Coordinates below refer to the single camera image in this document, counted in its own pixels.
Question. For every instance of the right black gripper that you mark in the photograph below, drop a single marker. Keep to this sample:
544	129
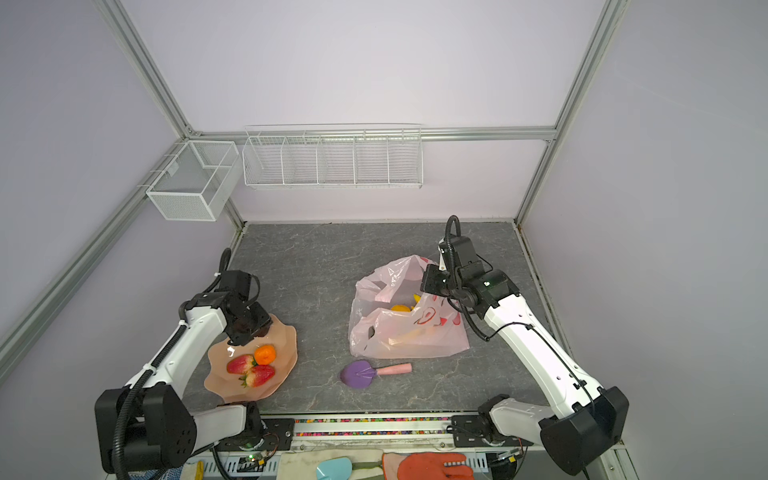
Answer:
432	277

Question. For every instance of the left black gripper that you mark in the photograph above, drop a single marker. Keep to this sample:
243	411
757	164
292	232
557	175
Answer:
264	321

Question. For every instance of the orange small fruit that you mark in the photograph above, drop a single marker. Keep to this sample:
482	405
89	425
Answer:
265	355

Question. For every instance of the red strawberry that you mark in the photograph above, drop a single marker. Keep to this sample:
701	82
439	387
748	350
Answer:
257	376
241	365

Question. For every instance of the pink plastic bag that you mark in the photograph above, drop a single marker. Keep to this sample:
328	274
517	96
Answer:
433	329

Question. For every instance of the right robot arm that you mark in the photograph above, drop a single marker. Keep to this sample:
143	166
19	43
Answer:
582	419

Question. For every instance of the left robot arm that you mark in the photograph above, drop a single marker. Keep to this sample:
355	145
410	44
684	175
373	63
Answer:
144	425

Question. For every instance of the pink wavy plate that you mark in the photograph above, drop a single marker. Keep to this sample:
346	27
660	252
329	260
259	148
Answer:
229	387

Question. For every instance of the small white mesh basket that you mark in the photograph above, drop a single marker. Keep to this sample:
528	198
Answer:
198	181

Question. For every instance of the beige cloth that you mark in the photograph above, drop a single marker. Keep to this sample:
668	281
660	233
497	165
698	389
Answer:
362	463

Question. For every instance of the light blue scoop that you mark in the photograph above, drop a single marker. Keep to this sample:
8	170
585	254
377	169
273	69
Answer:
335	469

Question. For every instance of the red orange glove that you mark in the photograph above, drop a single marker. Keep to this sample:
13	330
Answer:
435	466

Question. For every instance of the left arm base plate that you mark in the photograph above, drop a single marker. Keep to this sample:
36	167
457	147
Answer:
276	435

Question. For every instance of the purple scoop with pink handle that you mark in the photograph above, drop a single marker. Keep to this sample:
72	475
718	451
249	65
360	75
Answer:
360	374

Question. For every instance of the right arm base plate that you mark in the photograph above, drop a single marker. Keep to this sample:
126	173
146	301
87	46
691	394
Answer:
473	430

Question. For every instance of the long white wire basket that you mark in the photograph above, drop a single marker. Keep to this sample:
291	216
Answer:
333	156

